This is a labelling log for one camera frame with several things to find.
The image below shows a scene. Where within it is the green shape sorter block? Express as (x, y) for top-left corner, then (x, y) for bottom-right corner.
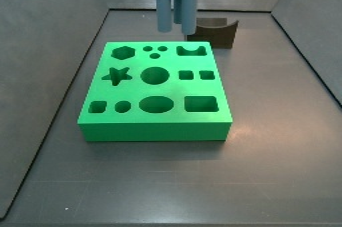
(77, 41), (232, 142)

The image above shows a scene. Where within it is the dark brown curved block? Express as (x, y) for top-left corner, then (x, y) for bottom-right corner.
(185, 18), (239, 49)

